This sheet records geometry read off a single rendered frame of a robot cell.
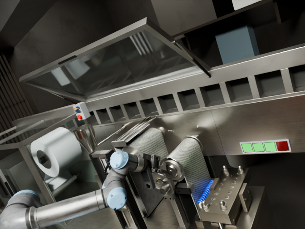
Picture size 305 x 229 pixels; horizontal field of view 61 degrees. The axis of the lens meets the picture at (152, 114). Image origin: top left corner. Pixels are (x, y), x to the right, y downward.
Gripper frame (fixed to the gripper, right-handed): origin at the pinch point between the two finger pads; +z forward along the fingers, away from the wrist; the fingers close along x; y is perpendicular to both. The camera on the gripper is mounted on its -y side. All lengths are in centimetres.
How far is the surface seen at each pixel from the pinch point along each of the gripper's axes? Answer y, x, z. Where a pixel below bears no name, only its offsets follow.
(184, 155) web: 10.0, -6.9, 7.5
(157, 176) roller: -1.2, 9.6, 6.7
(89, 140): 22, 65, -2
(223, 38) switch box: 185, 39, 162
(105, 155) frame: 7.4, 27.6, -17.4
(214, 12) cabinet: 195, 32, 124
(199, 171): 2.9, -8.2, 22.0
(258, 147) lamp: 17, -38, 33
